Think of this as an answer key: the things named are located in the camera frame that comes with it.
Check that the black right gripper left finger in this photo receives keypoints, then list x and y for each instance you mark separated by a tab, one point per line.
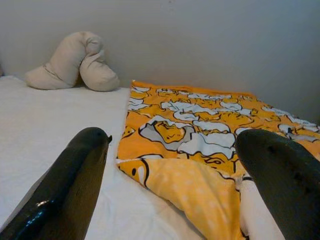
67	180

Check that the yellow cartoon egg blanket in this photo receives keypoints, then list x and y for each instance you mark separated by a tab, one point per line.
200	125

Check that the white quilted mattress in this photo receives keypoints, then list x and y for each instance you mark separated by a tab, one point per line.
50	120

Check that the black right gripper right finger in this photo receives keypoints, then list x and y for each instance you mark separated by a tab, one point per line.
287	180

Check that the beige curved plush pillow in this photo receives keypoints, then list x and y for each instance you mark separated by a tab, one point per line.
65	62

